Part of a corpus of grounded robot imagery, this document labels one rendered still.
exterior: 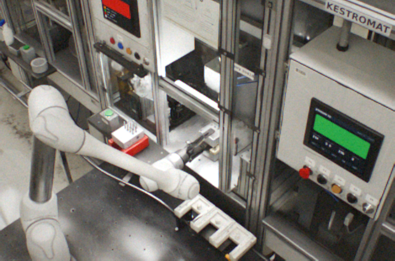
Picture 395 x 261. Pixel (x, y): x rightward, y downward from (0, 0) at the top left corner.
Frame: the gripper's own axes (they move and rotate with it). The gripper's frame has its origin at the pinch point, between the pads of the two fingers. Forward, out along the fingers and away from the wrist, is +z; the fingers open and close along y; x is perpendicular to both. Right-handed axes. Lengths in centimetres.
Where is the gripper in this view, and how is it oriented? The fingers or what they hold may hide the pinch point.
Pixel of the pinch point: (208, 137)
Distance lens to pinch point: 235.6
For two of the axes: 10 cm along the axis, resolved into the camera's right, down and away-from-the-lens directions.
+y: -0.2, -7.5, -6.7
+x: -7.2, -4.6, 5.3
